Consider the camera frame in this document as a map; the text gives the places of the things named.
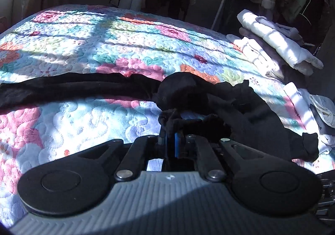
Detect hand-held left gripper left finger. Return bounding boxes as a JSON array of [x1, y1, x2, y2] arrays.
[[77, 130, 168, 182]]

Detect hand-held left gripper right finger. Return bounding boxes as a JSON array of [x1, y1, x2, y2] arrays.
[[174, 132, 265, 182]]

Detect black sheer tights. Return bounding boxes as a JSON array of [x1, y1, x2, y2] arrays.
[[0, 72, 320, 162]]

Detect lavender folded garment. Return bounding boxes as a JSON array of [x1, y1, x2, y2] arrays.
[[226, 28, 288, 80]]

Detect white folded cloth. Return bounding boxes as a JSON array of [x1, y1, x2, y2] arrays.
[[283, 82, 335, 155]]

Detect floral quilted bedspread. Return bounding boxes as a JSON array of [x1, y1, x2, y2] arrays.
[[0, 5, 335, 225]]

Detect white folded padded jacket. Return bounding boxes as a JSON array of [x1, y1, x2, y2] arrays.
[[237, 9, 324, 76]]

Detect grey folded garment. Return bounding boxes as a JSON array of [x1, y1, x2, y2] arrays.
[[272, 22, 305, 45]]

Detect black jacket with white piping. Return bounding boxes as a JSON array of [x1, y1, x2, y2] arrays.
[[297, 0, 331, 49]]

